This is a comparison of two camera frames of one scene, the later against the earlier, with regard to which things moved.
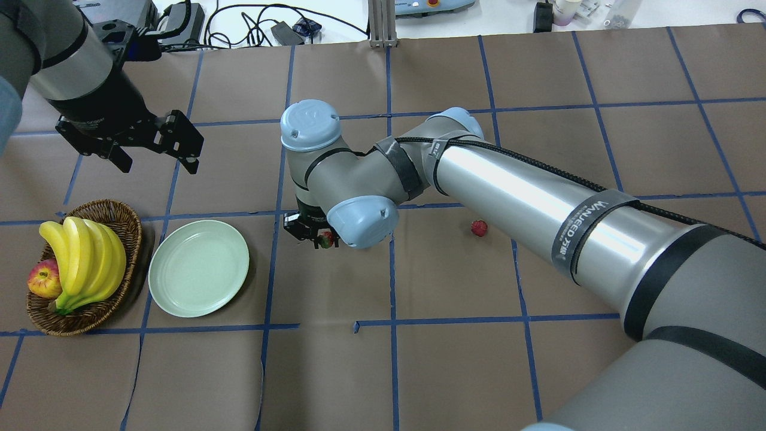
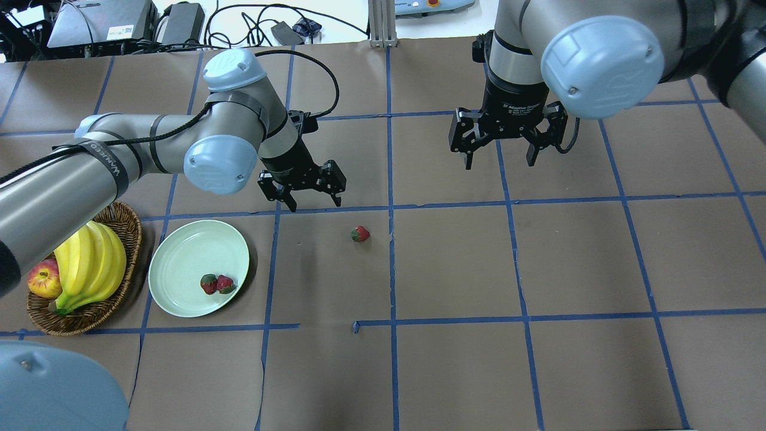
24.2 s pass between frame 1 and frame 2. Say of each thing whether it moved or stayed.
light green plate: stayed
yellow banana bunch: stayed
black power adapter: stayed
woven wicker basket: stayed
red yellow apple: stayed
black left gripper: moved
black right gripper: moved
